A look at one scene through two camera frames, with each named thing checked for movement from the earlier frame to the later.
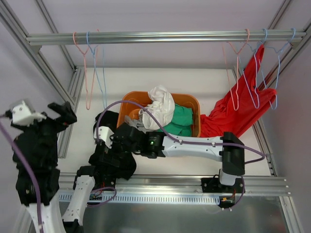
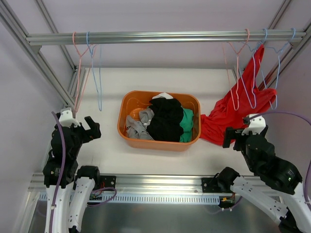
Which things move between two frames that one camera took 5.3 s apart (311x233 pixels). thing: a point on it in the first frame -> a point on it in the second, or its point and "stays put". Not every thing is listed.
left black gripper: [49, 120] -> [83, 132]
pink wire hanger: [84, 54] -> [95, 45]
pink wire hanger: [237, 53] stays put
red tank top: [240, 108] stays put
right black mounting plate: [213, 185] stays put
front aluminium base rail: [127, 184] stays put
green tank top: [181, 122] stays put
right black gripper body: [107, 151] -> [236, 137]
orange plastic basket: [129, 109] stays put
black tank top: [118, 163] -> [165, 124]
